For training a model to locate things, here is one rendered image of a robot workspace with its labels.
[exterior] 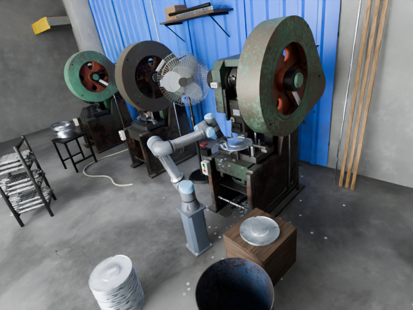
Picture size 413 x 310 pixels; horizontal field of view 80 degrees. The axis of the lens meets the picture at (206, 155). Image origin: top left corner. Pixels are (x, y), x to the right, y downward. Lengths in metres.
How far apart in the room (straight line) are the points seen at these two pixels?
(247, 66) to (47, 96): 7.01
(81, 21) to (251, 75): 5.57
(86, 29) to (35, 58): 1.90
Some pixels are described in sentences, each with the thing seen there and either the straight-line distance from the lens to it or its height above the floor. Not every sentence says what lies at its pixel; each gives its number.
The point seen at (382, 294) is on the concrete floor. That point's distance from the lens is 2.23.
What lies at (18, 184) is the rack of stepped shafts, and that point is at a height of 0.49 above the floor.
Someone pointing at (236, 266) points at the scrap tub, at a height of 0.41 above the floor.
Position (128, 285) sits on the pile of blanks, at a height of 0.29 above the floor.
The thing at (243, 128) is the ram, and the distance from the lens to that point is 2.20.
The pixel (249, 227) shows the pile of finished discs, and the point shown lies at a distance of 1.98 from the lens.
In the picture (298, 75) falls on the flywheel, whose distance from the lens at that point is 1.89.
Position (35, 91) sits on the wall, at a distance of 8.10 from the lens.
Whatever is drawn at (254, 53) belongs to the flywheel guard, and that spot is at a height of 1.56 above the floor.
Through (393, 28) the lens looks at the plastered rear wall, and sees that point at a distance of 2.90.
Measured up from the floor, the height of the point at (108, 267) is 0.36.
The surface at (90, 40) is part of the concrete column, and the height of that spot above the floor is 1.94.
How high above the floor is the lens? 1.72
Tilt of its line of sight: 26 degrees down
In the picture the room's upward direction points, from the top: 9 degrees counter-clockwise
